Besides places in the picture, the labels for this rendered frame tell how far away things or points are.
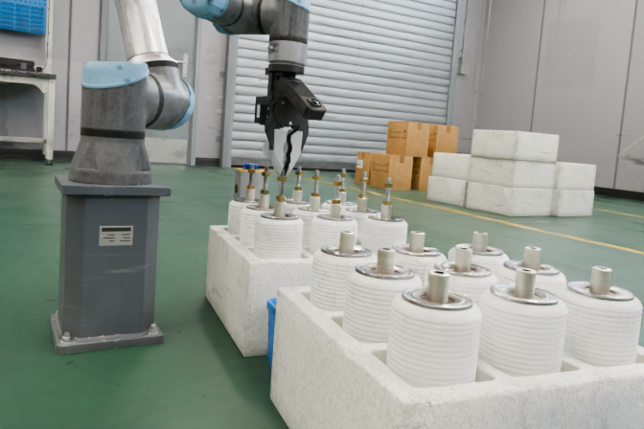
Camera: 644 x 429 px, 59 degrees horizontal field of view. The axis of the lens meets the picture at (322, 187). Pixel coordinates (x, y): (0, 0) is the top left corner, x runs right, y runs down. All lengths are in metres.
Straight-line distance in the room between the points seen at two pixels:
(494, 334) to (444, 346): 0.09
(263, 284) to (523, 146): 2.91
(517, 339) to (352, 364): 0.18
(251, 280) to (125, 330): 0.26
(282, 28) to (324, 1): 5.79
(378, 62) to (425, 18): 0.94
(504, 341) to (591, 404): 0.11
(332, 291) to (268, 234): 0.32
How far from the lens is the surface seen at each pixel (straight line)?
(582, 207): 4.29
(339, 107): 6.87
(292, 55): 1.09
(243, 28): 1.14
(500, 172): 3.83
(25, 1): 5.95
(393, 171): 4.90
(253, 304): 1.06
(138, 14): 1.27
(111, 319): 1.13
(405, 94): 7.42
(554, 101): 7.42
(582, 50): 7.31
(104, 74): 1.10
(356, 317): 0.70
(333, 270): 0.79
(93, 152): 1.11
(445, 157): 4.23
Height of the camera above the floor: 0.42
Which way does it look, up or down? 5 degrees down
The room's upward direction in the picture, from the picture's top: 4 degrees clockwise
